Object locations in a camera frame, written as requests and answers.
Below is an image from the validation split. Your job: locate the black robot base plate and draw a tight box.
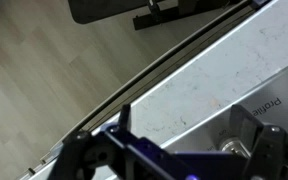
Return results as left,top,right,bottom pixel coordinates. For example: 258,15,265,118
67,0,172,25

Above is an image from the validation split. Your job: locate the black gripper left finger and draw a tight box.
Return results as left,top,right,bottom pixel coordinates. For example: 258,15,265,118
50,104,198,180

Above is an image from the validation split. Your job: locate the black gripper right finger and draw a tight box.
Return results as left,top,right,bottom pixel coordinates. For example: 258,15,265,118
229,104,288,180

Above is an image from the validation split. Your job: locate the stainless gas cooktop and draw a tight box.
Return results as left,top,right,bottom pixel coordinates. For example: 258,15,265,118
159,61,288,158

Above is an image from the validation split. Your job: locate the black stand foot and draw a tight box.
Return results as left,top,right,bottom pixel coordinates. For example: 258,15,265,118
132,0,242,32

